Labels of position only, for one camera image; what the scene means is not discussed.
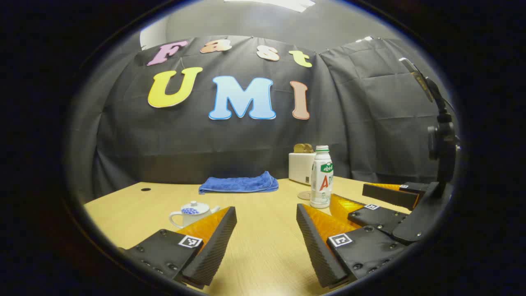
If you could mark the black backdrop cloth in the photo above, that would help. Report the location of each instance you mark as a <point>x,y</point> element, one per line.
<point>246,144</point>

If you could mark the long ceiling light panel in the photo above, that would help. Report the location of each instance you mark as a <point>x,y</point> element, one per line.
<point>279,3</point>

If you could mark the small ceiling light panel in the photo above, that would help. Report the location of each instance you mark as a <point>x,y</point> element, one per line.
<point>365,39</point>

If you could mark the white toaster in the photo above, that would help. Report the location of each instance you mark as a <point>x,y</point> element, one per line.
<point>300,168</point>

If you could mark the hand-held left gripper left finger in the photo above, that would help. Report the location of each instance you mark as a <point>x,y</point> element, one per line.
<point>213,246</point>

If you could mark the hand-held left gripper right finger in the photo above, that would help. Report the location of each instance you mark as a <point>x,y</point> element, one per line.
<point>314,246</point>

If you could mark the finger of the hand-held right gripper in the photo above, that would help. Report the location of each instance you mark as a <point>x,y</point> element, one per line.
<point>390,195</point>
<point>378,218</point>

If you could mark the white teacup with spout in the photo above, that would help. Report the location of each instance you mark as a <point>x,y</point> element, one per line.
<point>191,220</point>

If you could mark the blue folded towel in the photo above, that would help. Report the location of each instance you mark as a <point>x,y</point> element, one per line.
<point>238,184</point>

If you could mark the round wooden coaster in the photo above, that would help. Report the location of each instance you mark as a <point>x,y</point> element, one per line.
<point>304,195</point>

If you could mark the white water bottle green label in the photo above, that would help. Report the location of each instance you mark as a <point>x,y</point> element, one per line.
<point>320,181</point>

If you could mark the brown toast slice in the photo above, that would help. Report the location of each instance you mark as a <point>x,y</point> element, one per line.
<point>297,149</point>
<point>308,148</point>

